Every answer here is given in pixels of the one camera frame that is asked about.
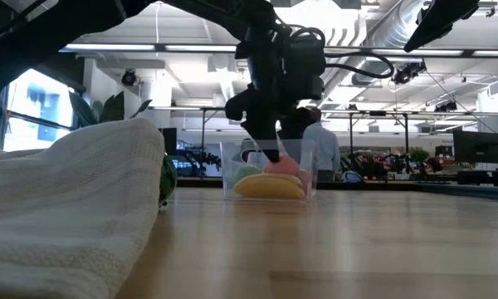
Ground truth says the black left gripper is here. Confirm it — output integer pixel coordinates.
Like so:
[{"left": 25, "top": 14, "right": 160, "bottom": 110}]
[{"left": 224, "top": 24, "right": 318, "bottom": 164}]

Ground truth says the black camera on cable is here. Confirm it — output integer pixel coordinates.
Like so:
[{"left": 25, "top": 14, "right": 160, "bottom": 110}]
[{"left": 392, "top": 61, "right": 427, "bottom": 86}]

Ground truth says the white waffle-weave towel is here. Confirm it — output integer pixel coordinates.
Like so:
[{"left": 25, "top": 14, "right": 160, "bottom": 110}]
[{"left": 0, "top": 119, "right": 166, "bottom": 299}]

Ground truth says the blue and white round object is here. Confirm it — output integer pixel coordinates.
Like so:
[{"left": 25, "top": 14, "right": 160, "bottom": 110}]
[{"left": 340, "top": 169, "right": 363, "bottom": 184}]

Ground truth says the clear plastic tupperware container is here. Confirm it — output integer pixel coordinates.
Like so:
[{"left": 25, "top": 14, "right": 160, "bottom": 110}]
[{"left": 219, "top": 139, "right": 319, "bottom": 200}]

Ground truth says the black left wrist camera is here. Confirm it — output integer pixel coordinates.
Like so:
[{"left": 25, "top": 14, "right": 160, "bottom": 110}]
[{"left": 290, "top": 29, "right": 328, "bottom": 100}]

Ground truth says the black overhead frame bar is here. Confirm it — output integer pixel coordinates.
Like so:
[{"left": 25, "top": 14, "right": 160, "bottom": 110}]
[{"left": 51, "top": 41, "right": 498, "bottom": 59}]

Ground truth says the person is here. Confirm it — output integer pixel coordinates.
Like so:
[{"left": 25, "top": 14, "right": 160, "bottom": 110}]
[{"left": 302, "top": 108, "right": 341, "bottom": 183}]

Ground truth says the green toy lime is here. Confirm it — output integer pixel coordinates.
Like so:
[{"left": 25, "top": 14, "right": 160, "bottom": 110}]
[{"left": 234, "top": 164, "right": 262, "bottom": 184}]

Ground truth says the round black ceiling lamp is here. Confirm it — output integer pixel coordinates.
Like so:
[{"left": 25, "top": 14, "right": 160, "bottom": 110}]
[{"left": 121, "top": 69, "right": 138, "bottom": 87}]

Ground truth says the green potted plant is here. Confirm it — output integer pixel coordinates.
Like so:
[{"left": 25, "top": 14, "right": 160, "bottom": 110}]
[{"left": 69, "top": 91, "right": 154, "bottom": 128}]

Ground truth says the yellow toy banana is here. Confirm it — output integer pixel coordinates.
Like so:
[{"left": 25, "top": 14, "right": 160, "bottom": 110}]
[{"left": 233, "top": 173, "right": 307, "bottom": 199}]

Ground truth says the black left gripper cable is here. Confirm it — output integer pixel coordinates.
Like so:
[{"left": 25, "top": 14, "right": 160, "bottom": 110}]
[{"left": 323, "top": 51, "right": 395, "bottom": 80}]

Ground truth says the green striped toy watermelon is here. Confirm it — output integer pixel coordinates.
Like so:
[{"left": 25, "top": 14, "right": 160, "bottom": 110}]
[{"left": 158, "top": 153, "right": 178, "bottom": 208}]

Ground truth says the black computer monitor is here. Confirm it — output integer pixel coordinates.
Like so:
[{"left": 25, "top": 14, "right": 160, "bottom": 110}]
[{"left": 452, "top": 130, "right": 498, "bottom": 165}]

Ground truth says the orange toy orange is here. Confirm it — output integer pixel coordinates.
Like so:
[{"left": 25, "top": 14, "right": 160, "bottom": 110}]
[{"left": 264, "top": 155, "right": 300, "bottom": 175}]

